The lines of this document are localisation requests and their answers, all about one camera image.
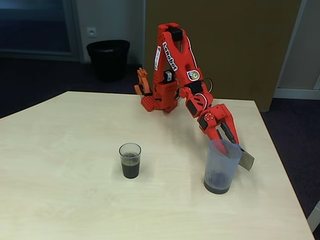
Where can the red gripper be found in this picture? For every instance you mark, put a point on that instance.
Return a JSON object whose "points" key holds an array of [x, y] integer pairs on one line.
{"points": [[215, 115]]}

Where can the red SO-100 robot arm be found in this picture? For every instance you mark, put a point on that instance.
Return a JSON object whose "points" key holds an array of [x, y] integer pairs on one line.
{"points": [[185, 55]]}

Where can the clear plastic cup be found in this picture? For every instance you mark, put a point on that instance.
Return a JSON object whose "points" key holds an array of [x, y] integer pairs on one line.
{"points": [[130, 165]]}

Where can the brown pin board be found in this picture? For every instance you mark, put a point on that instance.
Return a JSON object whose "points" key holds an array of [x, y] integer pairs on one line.
{"points": [[237, 50]]}

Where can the orange table clamp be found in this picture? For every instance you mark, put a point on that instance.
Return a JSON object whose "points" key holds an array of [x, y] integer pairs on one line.
{"points": [[143, 80]]}

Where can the grey chair part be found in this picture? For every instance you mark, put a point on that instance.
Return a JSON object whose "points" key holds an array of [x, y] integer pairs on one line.
{"points": [[314, 220]]}

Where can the black trash bin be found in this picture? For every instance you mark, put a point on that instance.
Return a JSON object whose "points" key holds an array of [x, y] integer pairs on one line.
{"points": [[108, 60]]}

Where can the grey framed glass window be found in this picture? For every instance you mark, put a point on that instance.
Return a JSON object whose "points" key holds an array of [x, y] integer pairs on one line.
{"points": [[75, 30]]}

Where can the white door frame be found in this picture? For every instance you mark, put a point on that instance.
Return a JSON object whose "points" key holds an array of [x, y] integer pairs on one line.
{"points": [[291, 45]]}

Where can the white wall socket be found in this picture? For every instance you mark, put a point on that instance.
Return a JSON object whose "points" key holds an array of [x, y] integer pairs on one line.
{"points": [[91, 32]]}

